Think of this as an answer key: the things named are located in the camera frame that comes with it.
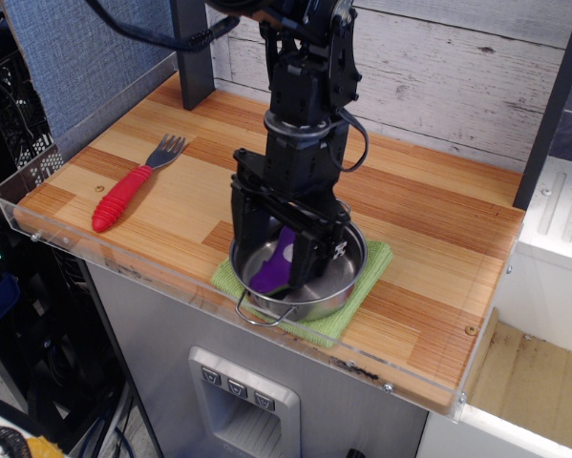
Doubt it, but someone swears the dark grey post left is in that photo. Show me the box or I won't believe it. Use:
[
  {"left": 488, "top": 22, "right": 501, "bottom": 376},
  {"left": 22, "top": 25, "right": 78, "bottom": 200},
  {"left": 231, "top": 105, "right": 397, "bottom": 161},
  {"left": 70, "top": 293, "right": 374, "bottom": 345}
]
[{"left": 170, "top": 0, "right": 215, "bottom": 111}]

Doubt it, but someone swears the purple toy eggplant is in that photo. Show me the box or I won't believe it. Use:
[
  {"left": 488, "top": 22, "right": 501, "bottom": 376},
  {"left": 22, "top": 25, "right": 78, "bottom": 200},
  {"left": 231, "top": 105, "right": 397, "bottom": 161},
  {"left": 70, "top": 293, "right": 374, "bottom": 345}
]
[{"left": 249, "top": 226, "right": 296, "bottom": 296}]

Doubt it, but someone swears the toy fridge water dispenser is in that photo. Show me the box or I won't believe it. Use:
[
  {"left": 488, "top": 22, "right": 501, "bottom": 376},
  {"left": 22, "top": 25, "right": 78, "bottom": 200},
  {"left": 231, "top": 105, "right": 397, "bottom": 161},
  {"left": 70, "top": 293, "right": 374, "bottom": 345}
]
[{"left": 188, "top": 346, "right": 302, "bottom": 457}]

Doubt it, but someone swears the blue fabric panel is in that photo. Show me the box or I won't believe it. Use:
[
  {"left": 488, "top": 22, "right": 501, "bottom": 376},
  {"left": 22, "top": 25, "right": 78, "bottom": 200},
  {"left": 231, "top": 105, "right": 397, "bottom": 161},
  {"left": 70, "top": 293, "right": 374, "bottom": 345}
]
[{"left": 1, "top": 1, "right": 172, "bottom": 138}]

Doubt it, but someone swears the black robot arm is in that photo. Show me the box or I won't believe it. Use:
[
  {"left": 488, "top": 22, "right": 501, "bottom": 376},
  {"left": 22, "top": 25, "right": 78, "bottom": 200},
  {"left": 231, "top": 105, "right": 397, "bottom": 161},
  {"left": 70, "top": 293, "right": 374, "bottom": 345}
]
[{"left": 209, "top": 1, "right": 362, "bottom": 295}]

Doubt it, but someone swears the dark post right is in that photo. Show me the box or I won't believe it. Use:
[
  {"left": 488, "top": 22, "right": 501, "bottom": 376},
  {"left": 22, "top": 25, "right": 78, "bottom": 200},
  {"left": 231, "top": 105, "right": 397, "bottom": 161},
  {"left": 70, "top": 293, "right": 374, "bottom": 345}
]
[{"left": 513, "top": 32, "right": 572, "bottom": 210}]

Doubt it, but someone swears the white toy sink unit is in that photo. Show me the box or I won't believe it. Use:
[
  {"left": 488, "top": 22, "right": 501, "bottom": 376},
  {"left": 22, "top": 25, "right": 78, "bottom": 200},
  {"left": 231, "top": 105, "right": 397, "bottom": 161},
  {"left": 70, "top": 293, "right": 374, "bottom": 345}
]
[{"left": 418, "top": 157, "right": 572, "bottom": 457}]

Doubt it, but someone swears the red handled metal fork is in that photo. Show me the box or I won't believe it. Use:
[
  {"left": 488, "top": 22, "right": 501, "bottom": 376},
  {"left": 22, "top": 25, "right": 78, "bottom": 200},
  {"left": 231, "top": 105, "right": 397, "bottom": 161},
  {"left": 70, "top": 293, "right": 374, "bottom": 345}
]
[{"left": 92, "top": 135, "right": 185, "bottom": 233}]

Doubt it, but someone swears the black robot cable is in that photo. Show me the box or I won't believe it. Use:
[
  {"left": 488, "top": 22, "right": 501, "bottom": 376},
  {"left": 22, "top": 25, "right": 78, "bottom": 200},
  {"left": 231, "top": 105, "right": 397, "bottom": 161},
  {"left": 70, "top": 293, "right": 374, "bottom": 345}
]
[{"left": 85, "top": 0, "right": 242, "bottom": 52}]

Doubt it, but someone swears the black plastic crate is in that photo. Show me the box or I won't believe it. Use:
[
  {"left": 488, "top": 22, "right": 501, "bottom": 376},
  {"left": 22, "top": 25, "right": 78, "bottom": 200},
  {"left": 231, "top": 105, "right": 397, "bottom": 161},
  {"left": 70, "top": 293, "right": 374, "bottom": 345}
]
[{"left": 0, "top": 51, "right": 53, "bottom": 182}]

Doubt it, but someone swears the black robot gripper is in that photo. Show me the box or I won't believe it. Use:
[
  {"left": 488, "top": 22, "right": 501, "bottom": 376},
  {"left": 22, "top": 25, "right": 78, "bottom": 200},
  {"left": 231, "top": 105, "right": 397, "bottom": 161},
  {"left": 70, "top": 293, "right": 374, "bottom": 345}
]
[{"left": 231, "top": 124, "right": 350, "bottom": 289}]

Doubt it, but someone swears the stainless steel pot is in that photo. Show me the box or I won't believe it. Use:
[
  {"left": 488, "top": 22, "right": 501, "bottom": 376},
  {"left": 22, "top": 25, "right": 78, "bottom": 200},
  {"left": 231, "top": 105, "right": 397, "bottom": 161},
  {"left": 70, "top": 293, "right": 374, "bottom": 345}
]
[{"left": 229, "top": 217, "right": 369, "bottom": 327}]

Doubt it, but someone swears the green cloth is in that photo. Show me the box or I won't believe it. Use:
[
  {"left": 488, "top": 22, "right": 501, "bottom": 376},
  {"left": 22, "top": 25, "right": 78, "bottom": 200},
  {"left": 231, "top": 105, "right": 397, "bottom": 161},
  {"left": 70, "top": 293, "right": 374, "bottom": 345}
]
[{"left": 211, "top": 240, "right": 393, "bottom": 348}]

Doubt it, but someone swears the clear acrylic guard rail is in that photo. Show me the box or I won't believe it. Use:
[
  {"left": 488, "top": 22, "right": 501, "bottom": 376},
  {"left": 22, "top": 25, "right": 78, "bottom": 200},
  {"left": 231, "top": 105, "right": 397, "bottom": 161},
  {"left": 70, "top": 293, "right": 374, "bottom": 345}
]
[{"left": 0, "top": 52, "right": 519, "bottom": 425}]

